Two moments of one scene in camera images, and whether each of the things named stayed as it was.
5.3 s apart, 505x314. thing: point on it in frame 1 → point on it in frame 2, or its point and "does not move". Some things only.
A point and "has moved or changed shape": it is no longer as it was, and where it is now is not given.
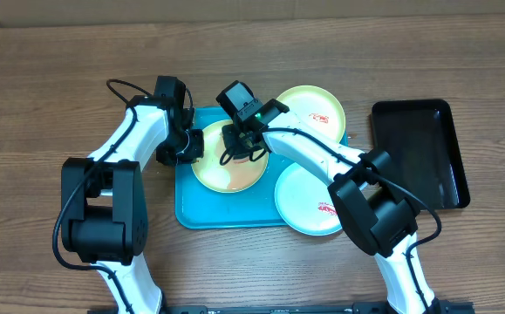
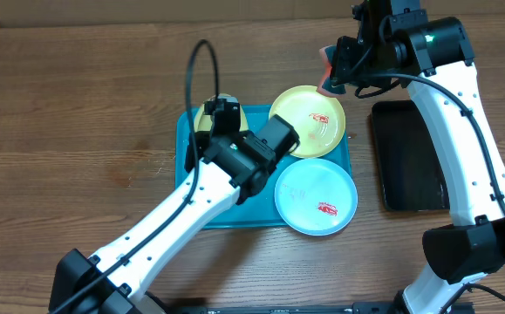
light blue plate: [305, 203] does not move
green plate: [233, 176] has moved or changed shape
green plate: [317, 109] does not move
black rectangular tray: [419, 137] does not move
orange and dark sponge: [241, 160] has moved or changed shape
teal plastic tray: [198, 207] does not move
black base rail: [438, 307] does not move
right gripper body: [239, 149] → [351, 69]
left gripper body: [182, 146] → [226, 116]
